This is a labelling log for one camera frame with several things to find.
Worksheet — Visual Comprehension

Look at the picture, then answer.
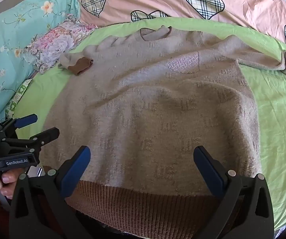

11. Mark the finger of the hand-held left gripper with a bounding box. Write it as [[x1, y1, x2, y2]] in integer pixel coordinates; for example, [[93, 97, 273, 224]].
[[0, 114, 38, 137], [4, 127, 60, 155]]

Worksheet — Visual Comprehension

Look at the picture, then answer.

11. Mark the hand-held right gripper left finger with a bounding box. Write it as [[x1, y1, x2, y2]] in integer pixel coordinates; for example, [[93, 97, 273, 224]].
[[8, 146, 93, 239]]

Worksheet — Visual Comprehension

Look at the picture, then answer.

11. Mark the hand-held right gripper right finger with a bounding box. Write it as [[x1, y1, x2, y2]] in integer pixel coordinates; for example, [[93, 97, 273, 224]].
[[193, 146, 275, 239]]

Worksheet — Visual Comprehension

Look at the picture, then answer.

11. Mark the beige knit sweater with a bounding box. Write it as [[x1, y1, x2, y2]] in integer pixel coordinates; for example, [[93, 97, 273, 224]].
[[41, 26, 286, 237]]

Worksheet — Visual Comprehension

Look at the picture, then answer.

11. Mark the person's left hand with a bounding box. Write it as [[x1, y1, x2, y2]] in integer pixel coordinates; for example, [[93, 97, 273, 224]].
[[0, 168, 25, 202]]

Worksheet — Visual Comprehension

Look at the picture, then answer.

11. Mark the green patterned cloth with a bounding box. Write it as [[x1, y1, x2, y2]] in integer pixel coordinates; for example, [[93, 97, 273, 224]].
[[5, 78, 34, 117]]

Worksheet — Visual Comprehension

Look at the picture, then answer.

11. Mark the pink purple floral pillow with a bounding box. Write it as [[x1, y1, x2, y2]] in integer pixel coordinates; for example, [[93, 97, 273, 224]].
[[24, 15, 98, 74]]

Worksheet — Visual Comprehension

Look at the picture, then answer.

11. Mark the green bed sheet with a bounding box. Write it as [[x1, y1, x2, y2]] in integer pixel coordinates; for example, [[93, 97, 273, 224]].
[[13, 17, 286, 232]]

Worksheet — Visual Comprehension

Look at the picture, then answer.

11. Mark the teal floral quilt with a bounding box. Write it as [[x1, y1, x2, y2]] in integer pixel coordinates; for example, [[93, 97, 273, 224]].
[[0, 0, 91, 122]]

